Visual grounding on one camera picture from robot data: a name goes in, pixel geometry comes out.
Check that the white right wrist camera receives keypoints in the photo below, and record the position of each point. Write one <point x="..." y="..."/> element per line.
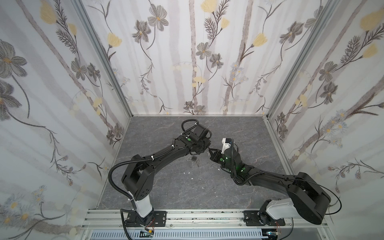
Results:
<point x="227" y="144"/>

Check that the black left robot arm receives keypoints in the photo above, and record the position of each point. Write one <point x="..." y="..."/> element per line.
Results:
<point x="138" y="178"/>

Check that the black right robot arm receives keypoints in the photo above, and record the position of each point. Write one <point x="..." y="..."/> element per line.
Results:
<point x="304" y="197"/>

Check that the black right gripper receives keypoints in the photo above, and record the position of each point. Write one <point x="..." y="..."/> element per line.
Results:
<point x="219" y="155"/>

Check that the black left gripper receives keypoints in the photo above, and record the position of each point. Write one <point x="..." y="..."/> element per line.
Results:
<point x="199" y="147"/>

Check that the white slotted cable duct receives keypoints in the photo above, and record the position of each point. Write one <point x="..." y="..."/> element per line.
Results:
<point x="199" y="234"/>

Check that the aluminium mounting rail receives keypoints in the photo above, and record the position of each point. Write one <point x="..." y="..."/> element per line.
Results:
<point x="174" y="220"/>

